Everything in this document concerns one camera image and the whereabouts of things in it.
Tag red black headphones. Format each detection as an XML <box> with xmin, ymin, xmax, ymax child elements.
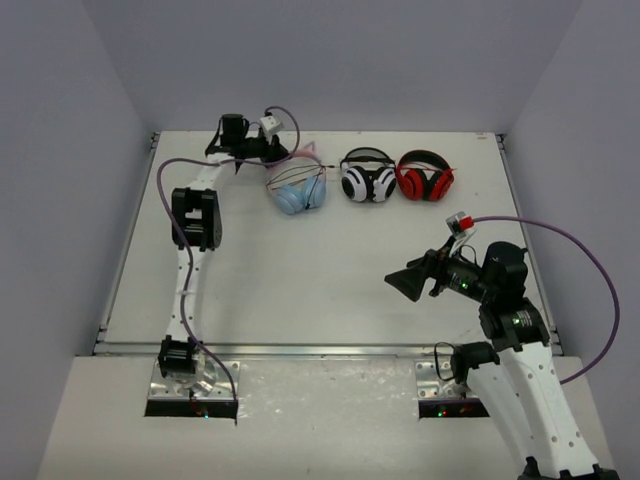
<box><xmin>395</xmin><ymin>150</ymin><xmax>455</xmax><ymax>202</ymax></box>

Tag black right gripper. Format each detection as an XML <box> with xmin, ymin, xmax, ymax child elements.
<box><xmin>385</xmin><ymin>235</ymin><xmax>494</xmax><ymax>304</ymax></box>

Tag right wrist camera red-white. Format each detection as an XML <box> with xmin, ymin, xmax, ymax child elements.
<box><xmin>446</xmin><ymin>211</ymin><xmax>476</xmax><ymax>255</ymax></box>

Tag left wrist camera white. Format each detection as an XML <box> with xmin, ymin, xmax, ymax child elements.
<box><xmin>259</xmin><ymin>114</ymin><xmax>284</xmax><ymax>140</ymax></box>

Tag metal base plate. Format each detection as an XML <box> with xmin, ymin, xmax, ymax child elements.
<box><xmin>147</xmin><ymin>358</ymin><xmax>233</xmax><ymax>401</ymax></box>
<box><xmin>414</xmin><ymin>358</ymin><xmax>476</xmax><ymax>401</ymax></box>

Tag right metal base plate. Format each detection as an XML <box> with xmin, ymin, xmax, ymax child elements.
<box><xmin>414</xmin><ymin>358</ymin><xmax>476</xmax><ymax>401</ymax></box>

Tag aluminium table edge rail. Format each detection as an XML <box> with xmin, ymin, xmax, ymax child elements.
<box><xmin>94</xmin><ymin>341</ymin><xmax>561</xmax><ymax>359</ymax></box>

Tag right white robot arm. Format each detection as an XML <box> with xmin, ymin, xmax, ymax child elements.
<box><xmin>384</xmin><ymin>240</ymin><xmax>619</xmax><ymax>479</ymax></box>

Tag thin black base cable right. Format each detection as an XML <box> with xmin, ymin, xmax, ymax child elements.
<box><xmin>433</xmin><ymin>342</ymin><xmax>474</xmax><ymax>389</ymax></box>

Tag thin black audio cable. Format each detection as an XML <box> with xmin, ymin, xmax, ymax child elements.
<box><xmin>266</xmin><ymin>160</ymin><xmax>339</xmax><ymax>210</ymax></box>

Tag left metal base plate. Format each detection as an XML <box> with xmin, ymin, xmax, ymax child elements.
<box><xmin>147</xmin><ymin>358</ymin><xmax>233</xmax><ymax>401</ymax></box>

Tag pink blue cat-ear headphones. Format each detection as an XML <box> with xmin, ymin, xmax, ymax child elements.
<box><xmin>266</xmin><ymin>142</ymin><xmax>327</xmax><ymax>215</ymax></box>

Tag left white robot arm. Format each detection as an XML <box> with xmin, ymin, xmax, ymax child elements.
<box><xmin>155</xmin><ymin>105</ymin><xmax>301</xmax><ymax>397</ymax></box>

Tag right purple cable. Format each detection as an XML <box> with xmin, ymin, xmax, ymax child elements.
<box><xmin>469</xmin><ymin>214</ymin><xmax>621</xmax><ymax>386</ymax></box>

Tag white black headphones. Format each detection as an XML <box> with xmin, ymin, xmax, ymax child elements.
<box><xmin>339</xmin><ymin>147</ymin><xmax>397</xmax><ymax>203</ymax></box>

